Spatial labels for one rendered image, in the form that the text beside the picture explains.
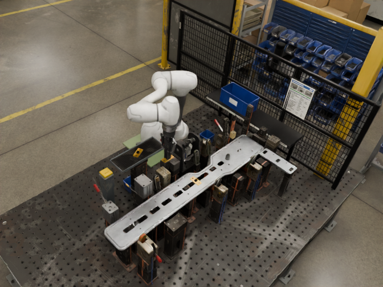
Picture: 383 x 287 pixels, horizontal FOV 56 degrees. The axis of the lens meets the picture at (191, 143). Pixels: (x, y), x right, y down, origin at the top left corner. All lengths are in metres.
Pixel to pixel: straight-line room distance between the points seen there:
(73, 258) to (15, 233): 0.45
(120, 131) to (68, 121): 0.66
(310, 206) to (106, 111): 2.83
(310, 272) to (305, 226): 0.75
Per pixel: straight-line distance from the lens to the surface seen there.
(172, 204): 2.35
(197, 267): 2.46
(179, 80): 2.53
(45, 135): 4.47
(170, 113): 2.00
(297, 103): 2.97
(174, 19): 5.19
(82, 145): 4.26
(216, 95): 3.27
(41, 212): 2.79
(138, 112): 1.99
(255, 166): 2.62
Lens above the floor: 2.84
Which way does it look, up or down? 42 degrees down
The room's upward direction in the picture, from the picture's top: 7 degrees clockwise
